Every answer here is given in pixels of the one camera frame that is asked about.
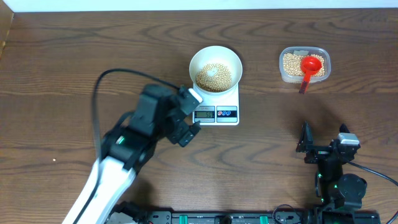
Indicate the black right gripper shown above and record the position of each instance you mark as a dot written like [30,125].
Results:
[306,142]

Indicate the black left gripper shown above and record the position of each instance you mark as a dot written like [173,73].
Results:
[183,133]

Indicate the red measuring scoop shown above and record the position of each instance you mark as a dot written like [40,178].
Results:
[310,66]

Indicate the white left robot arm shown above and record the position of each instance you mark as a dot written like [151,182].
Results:
[121,154]

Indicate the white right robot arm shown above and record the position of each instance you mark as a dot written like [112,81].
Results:
[337,190]

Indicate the white digital kitchen scale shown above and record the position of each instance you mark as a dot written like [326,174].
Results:
[217,109]

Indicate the soybeans in bowl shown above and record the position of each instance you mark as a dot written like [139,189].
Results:
[214,77]

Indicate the beige bowl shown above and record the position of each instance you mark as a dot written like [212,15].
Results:
[217,54]

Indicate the soybeans in container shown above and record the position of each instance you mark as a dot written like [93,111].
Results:
[292,64]

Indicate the clear plastic container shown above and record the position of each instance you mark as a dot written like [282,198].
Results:
[305,51]

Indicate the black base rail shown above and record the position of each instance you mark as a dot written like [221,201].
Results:
[130,213]

